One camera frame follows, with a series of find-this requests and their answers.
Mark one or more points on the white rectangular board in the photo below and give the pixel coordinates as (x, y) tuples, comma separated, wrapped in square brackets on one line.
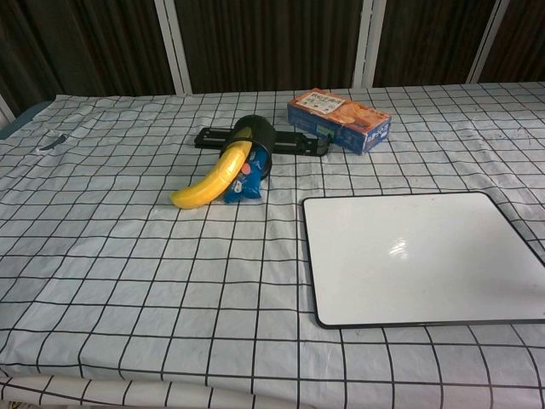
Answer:
[(404, 264)]

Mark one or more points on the blue snack packet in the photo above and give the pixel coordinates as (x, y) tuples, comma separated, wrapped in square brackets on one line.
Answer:
[(251, 188)]

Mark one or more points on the yellow toy banana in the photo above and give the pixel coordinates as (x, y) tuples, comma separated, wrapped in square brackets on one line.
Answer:
[(213, 183)]

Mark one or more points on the black cylindrical cup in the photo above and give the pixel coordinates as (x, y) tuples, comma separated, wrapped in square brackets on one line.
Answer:
[(260, 131)]

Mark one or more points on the orange blue cracker box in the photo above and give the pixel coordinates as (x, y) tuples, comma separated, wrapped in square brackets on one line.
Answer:
[(332, 108)]

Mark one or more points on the white black grid tablecloth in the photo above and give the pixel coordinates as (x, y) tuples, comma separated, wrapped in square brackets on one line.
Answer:
[(127, 255)]

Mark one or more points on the black flat perforated bracket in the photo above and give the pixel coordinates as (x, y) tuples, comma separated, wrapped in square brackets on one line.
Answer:
[(294, 142)]

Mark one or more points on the white frame post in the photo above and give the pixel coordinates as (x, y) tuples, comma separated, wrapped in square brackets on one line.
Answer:
[(487, 42), (5, 108), (173, 47), (367, 42)]

